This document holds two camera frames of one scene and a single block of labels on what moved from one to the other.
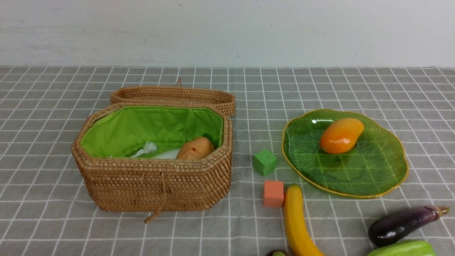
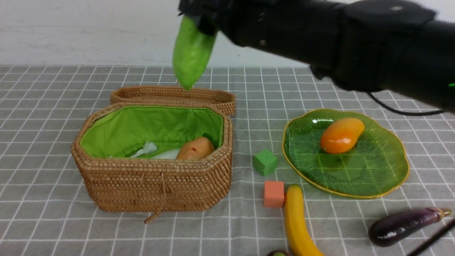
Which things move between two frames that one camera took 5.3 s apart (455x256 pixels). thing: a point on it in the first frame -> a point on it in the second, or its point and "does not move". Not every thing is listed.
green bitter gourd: [410, 248] -> [192, 49]
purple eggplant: [392, 228] does not move
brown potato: [197, 148] does not move
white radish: [150, 147] does not move
